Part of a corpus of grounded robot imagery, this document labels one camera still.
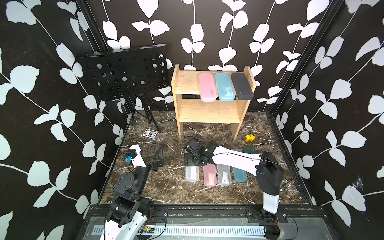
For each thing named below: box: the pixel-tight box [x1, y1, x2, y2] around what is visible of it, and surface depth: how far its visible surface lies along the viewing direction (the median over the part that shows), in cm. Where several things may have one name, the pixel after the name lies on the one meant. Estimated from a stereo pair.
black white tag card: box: [142, 128, 159, 140], surface depth 106 cm
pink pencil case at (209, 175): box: [203, 163, 217, 188], surface depth 87 cm
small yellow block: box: [245, 134, 256, 143], surface depth 106 cm
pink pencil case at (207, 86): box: [199, 73, 216, 103], surface depth 73 cm
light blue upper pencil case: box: [215, 73, 235, 102], surface depth 72 cm
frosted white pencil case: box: [185, 165, 199, 183], surface depth 83 cm
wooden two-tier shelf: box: [171, 64, 257, 141], surface depth 80 cm
